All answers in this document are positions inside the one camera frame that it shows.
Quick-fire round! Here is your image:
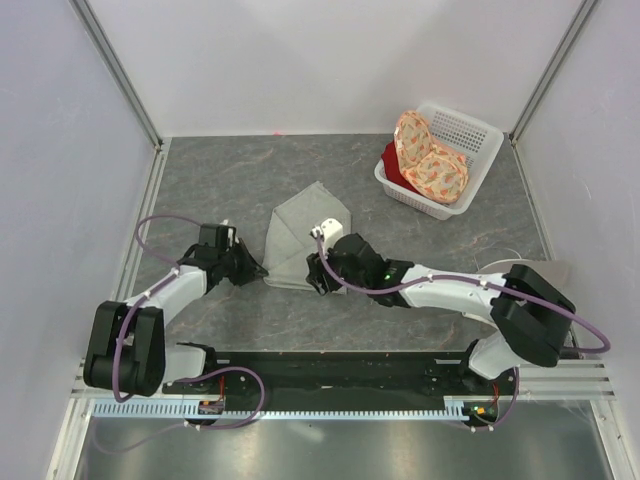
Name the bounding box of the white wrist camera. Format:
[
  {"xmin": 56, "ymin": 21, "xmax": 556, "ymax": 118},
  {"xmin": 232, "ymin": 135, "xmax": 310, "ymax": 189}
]
[
  {"xmin": 310, "ymin": 218, "xmax": 344, "ymax": 249},
  {"xmin": 222, "ymin": 219, "xmax": 237, "ymax": 248}
]

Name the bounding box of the red cloth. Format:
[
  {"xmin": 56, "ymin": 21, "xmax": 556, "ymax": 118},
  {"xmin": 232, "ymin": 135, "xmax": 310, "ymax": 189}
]
[{"xmin": 381, "ymin": 141, "xmax": 419, "ymax": 194}]

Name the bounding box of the floral patterned cloth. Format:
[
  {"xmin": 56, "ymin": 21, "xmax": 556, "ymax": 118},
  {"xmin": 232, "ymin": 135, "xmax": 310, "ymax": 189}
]
[{"xmin": 394, "ymin": 110, "xmax": 469, "ymax": 204}]

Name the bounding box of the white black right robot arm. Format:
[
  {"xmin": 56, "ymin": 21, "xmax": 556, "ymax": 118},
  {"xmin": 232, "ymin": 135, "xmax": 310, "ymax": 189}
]
[{"xmin": 306, "ymin": 226, "xmax": 575, "ymax": 394}]

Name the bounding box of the taupe grey cloth pile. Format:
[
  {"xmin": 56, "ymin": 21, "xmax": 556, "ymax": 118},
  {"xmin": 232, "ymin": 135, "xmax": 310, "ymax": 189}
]
[{"xmin": 477, "ymin": 259, "xmax": 571, "ymax": 290}]

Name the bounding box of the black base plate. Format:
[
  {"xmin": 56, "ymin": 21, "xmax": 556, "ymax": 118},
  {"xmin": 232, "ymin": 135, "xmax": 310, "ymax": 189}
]
[{"xmin": 162, "ymin": 351, "xmax": 481, "ymax": 401}]

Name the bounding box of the slotted cable duct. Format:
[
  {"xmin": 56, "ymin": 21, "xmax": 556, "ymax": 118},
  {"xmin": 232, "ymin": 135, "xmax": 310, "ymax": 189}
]
[{"xmin": 91, "ymin": 398, "xmax": 471, "ymax": 421}]

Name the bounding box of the white plastic basket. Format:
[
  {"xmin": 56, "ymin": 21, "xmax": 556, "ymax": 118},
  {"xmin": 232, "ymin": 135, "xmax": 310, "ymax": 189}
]
[{"xmin": 374, "ymin": 102, "xmax": 504, "ymax": 220}]

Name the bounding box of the grey cloth napkin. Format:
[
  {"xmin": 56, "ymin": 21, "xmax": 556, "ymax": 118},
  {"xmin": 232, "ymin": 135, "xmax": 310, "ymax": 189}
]
[{"xmin": 262, "ymin": 182, "xmax": 352, "ymax": 291}]

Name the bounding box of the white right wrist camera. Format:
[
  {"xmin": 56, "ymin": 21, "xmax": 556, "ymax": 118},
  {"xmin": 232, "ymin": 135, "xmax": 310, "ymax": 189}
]
[{"xmin": 310, "ymin": 218, "xmax": 344, "ymax": 249}]

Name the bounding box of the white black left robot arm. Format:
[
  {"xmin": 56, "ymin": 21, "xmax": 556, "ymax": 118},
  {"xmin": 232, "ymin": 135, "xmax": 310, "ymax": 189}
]
[{"xmin": 83, "ymin": 224, "xmax": 268, "ymax": 403}]

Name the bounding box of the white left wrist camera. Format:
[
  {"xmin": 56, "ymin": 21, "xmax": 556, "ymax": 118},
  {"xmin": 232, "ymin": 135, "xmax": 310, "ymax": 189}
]
[{"xmin": 222, "ymin": 219, "xmax": 237, "ymax": 248}]

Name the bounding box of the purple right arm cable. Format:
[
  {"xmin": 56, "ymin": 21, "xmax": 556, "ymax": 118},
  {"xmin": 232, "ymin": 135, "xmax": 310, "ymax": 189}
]
[{"xmin": 314, "ymin": 234, "xmax": 612, "ymax": 434}]

